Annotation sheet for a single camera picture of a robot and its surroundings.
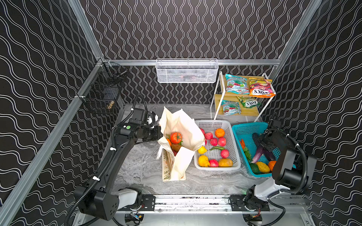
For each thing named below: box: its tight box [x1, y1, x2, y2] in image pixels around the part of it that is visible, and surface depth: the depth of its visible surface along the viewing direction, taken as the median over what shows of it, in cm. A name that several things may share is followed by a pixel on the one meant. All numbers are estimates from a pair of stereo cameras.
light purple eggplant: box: [250, 146, 263, 164], surface depth 88 cm
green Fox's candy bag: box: [236, 96, 262, 109], surface depth 99 cm
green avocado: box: [249, 162, 260, 175], surface depth 82 cm
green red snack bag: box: [225, 73, 250, 95], surface depth 83 cm
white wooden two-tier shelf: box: [210, 71, 277, 123], surface depth 85 cm
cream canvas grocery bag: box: [156, 106, 206, 182], surface depth 81 cm
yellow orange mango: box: [218, 158, 234, 168], surface depth 85 cm
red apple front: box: [209, 159, 219, 168], surface depth 84 cm
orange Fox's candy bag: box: [248, 77, 276, 98], surface depth 81 cm
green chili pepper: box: [209, 146, 226, 151], surface depth 95 cm
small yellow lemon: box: [197, 145, 207, 155], surface depth 92 cm
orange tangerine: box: [214, 128, 226, 138], surface depth 100 cm
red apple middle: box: [204, 131, 214, 140], surface depth 97 cm
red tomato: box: [170, 131, 183, 144], surface depth 90 cm
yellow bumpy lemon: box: [197, 154, 211, 168], surface depth 85 cm
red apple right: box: [218, 137, 227, 147], surface depth 94 cm
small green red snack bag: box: [221, 99, 242, 116], surface depth 93 cm
